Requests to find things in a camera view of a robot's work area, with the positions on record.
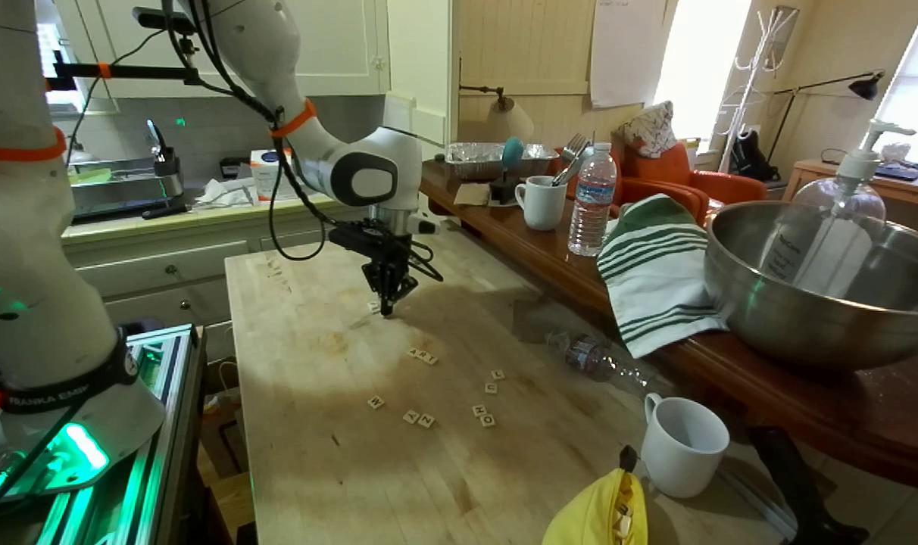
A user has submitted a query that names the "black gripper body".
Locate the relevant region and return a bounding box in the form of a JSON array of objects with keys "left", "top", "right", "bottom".
[{"left": 326, "top": 220, "right": 412, "bottom": 295}]

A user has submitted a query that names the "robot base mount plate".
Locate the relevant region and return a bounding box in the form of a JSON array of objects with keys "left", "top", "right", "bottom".
[{"left": 0, "top": 326, "right": 200, "bottom": 545}]

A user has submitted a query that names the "camera on black stand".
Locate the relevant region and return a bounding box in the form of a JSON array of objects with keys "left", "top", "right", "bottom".
[{"left": 45, "top": 7, "right": 204, "bottom": 92}]

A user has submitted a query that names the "clear plastic water bottle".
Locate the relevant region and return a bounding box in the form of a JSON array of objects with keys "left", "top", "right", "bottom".
[{"left": 566, "top": 145, "right": 618, "bottom": 258}]

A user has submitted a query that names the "dark wooden counter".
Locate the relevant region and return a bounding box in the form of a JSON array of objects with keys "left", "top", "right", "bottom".
[{"left": 420, "top": 161, "right": 918, "bottom": 487}]

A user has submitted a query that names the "black desk lamp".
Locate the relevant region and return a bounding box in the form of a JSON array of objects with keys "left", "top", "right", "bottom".
[{"left": 770, "top": 70, "right": 880, "bottom": 155}]

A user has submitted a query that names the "letter tile pair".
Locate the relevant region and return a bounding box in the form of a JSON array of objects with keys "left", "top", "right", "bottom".
[
  {"left": 402, "top": 410, "right": 437, "bottom": 430},
  {"left": 410, "top": 348, "right": 440, "bottom": 367}
]

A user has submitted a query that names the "white coat rack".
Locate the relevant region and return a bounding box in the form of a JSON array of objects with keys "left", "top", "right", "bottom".
[{"left": 719, "top": 4, "right": 800, "bottom": 173}]

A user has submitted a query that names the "white tissue box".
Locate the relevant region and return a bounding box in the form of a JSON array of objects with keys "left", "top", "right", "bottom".
[{"left": 249, "top": 149, "right": 279, "bottom": 201}]

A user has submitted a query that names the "letter tiles lower right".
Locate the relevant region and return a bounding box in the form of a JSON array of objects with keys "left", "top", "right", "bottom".
[{"left": 469, "top": 404, "right": 496, "bottom": 430}]

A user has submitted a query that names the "orange chair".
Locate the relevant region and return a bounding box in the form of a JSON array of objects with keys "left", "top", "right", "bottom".
[{"left": 613, "top": 142, "right": 770, "bottom": 225}]

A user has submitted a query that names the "letter tiles right cluster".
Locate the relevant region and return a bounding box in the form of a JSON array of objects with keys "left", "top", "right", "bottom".
[{"left": 482, "top": 369, "right": 505, "bottom": 396}]

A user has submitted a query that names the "yellow banana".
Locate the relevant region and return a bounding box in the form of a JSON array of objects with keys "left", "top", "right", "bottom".
[{"left": 541, "top": 445, "right": 648, "bottom": 545}]

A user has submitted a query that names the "letter tile pair lower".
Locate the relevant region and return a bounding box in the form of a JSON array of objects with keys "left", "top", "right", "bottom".
[{"left": 402, "top": 410, "right": 437, "bottom": 430}]

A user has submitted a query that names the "green striped dish towel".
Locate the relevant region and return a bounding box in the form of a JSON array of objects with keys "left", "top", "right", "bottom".
[{"left": 596, "top": 194, "right": 725, "bottom": 356}]

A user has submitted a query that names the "white mug on counter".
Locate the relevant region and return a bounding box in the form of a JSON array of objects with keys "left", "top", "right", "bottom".
[{"left": 514, "top": 177, "right": 566, "bottom": 230}]

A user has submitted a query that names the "white mug on table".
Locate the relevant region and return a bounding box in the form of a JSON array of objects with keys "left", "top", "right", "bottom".
[{"left": 640, "top": 395, "right": 729, "bottom": 500}]

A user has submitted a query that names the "letter tile pair upper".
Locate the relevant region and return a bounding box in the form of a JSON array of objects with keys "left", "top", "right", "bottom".
[{"left": 410, "top": 348, "right": 440, "bottom": 367}]

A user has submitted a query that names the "stainless steel mixing bowl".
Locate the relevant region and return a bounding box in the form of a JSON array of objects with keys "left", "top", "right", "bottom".
[{"left": 706, "top": 201, "right": 918, "bottom": 373}]

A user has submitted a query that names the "clear pump dispenser bottle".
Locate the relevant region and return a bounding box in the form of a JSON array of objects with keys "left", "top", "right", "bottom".
[{"left": 756, "top": 118, "right": 909, "bottom": 296}]

